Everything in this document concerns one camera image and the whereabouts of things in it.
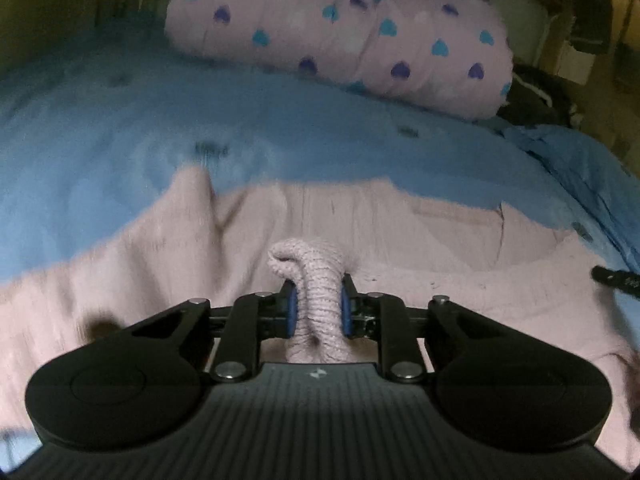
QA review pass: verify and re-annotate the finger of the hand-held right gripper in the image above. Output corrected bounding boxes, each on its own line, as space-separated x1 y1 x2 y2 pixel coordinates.
591 265 640 304

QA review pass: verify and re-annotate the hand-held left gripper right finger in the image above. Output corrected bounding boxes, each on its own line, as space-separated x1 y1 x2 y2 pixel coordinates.
341 274 502 384

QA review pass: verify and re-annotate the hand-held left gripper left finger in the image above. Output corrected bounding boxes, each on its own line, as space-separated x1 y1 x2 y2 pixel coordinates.
119 279 301 384

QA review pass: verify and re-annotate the pink knit sweater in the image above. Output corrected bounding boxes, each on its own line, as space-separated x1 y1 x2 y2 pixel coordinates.
0 166 640 463

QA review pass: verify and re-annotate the dark cloth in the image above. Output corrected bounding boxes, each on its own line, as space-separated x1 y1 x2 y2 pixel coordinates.
499 62 585 129

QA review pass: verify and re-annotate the blue printed bed sheet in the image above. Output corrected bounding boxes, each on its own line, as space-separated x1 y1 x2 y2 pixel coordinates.
0 14 640 466

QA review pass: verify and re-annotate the pink heart-print quilt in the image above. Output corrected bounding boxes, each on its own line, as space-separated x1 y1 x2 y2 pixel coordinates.
164 0 516 122

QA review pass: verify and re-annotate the wooden frame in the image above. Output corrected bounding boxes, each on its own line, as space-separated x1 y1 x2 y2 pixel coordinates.
520 0 640 92

